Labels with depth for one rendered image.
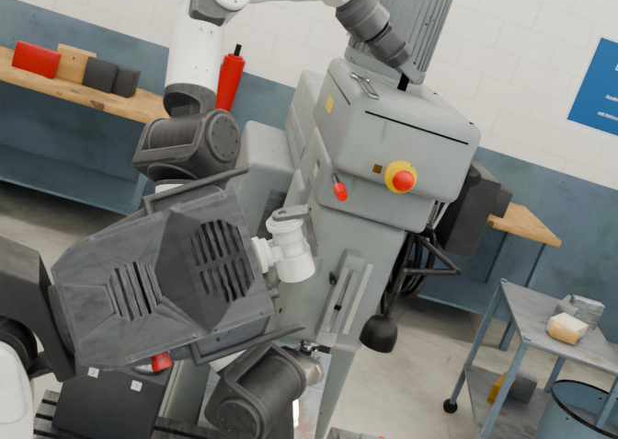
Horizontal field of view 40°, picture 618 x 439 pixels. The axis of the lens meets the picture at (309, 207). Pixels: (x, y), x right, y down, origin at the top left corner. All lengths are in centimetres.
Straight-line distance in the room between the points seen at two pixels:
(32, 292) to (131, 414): 72
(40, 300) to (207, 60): 48
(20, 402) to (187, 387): 108
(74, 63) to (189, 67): 416
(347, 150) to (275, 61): 445
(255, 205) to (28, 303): 99
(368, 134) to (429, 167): 14
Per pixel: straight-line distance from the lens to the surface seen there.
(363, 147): 157
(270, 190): 219
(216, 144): 137
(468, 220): 212
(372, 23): 168
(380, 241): 177
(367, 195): 170
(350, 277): 175
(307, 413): 238
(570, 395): 433
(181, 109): 145
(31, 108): 621
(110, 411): 200
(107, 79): 554
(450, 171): 162
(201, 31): 147
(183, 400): 245
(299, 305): 181
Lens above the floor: 208
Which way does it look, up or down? 16 degrees down
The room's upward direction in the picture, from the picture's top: 19 degrees clockwise
